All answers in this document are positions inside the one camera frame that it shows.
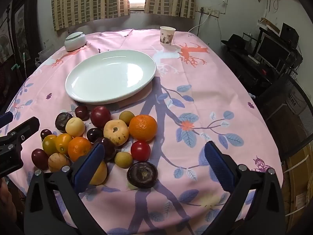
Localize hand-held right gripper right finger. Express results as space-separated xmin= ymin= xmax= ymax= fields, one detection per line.
xmin=204 ymin=141 xmax=286 ymax=235

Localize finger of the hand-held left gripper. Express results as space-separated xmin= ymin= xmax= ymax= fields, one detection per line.
xmin=0 ymin=117 xmax=40 ymax=153
xmin=0 ymin=112 xmax=13 ymax=129

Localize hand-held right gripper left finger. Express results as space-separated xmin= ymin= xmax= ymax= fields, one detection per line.
xmin=24 ymin=143 xmax=108 ymax=235

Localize plain tan pepino melon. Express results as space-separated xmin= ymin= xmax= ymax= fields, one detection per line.
xmin=89 ymin=160 xmax=108 ymax=186

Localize yellow green tomato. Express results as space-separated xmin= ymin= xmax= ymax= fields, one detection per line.
xmin=42 ymin=135 xmax=58 ymax=156

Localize tan striped pepino melon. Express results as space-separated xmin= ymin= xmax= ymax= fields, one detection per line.
xmin=48 ymin=152 xmax=71 ymax=172

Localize yellow orange tomato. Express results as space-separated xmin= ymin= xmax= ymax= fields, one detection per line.
xmin=55 ymin=133 xmax=73 ymax=155

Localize dark purple mangosteen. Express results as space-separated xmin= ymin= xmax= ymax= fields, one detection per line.
xmin=126 ymin=162 xmax=158 ymax=189
xmin=54 ymin=112 xmax=74 ymax=132

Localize pale yellow apricot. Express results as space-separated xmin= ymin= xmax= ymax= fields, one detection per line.
xmin=65 ymin=117 xmax=85 ymax=138

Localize cream striped pepino melon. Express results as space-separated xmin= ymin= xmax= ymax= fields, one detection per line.
xmin=103 ymin=119 xmax=130 ymax=146

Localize large red plum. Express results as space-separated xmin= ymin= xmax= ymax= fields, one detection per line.
xmin=90 ymin=106 xmax=112 ymax=129

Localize large orange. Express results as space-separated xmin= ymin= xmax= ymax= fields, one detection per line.
xmin=129 ymin=115 xmax=158 ymax=142

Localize white oval plate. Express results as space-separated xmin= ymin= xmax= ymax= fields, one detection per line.
xmin=65 ymin=49 xmax=157 ymax=104

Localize clear plastic bag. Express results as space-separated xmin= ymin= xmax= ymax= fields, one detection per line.
xmin=35 ymin=45 xmax=54 ymax=66

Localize pink printed tablecloth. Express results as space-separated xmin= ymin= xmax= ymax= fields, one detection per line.
xmin=5 ymin=29 xmax=284 ymax=235

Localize cardboard box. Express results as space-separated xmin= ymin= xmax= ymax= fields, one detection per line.
xmin=281 ymin=144 xmax=313 ymax=228

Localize dark framed picture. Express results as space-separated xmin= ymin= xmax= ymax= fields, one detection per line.
xmin=12 ymin=4 xmax=27 ymax=61

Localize white lidded ceramic jar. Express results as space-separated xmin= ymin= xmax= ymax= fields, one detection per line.
xmin=64 ymin=31 xmax=87 ymax=52

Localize black computer desk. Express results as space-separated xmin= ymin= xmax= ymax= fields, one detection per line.
xmin=221 ymin=42 xmax=304 ymax=98

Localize black hat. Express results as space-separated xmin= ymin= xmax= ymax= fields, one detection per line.
xmin=221 ymin=34 xmax=247 ymax=52

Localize black computer monitor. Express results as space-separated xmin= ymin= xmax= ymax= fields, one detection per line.
xmin=257 ymin=33 xmax=291 ymax=68

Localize wide beige checked curtain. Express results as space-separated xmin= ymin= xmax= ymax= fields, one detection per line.
xmin=51 ymin=0 xmax=130 ymax=31

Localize printed paper cup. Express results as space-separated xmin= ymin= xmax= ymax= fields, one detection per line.
xmin=160 ymin=26 xmax=176 ymax=46

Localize black speaker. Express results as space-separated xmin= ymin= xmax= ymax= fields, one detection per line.
xmin=280 ymin=23 xmax=299 ymax=48

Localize white power cable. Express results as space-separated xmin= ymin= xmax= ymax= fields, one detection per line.
xmin=188 ymin=12 xmax=211 ymax=33

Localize white wall socket strip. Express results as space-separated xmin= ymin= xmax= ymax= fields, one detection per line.
xmin=199 ymin=7 xmax=220 ymax=17

